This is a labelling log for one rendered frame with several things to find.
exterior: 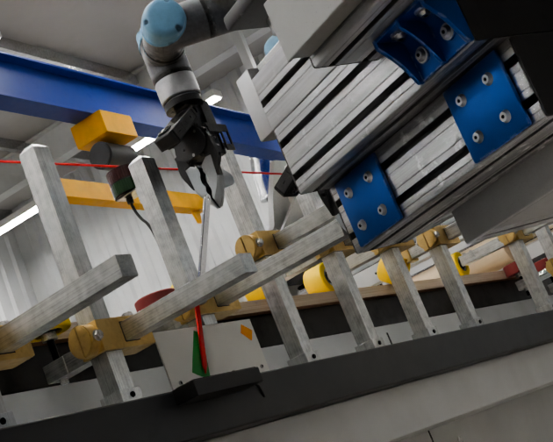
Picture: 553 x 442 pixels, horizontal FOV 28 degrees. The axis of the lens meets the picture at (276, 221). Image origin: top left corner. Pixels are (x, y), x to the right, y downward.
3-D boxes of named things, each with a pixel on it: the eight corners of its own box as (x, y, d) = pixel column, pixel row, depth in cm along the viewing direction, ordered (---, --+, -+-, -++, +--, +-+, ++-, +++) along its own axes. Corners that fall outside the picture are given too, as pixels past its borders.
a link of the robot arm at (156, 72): (132, 24, 197) (133, 45, 205) (153, 76, 195) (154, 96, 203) (173, 10, 199) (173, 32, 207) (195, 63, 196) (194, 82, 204)
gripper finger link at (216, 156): (229, 171, 192) (211, 126, 194) (224, 170, 190) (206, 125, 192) (210, 183, 194) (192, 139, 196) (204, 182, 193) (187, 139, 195)
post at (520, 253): (559, 319, 308) (489, 167, 320) (555, 320, 305) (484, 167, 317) (549, 324, 310) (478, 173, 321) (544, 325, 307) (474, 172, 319)
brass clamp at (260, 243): (301, 251, 216) (291, 228, 217) (262, 253, 205) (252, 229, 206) (277, 264, 219) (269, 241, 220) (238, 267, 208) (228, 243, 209)
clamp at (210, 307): (242, 308, 193) (232, 282, 195) (194, 315, 182) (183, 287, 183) (219, 321, 196) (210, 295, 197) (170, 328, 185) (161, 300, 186)
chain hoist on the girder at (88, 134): (155, 181, 716) (130, 115, 727) (125, 176, 686) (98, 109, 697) (125, 198, 726) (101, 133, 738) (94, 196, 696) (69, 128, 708)
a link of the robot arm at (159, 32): (196, -17, 188) (194, 13, 199) (133, 3, 186) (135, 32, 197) (211, 23, 187) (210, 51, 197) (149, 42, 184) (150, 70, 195)
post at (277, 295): (320, 367, 205) (229, 141, 217) (311, 370, 202) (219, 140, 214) (306, 374, 207) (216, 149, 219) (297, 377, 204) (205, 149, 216)
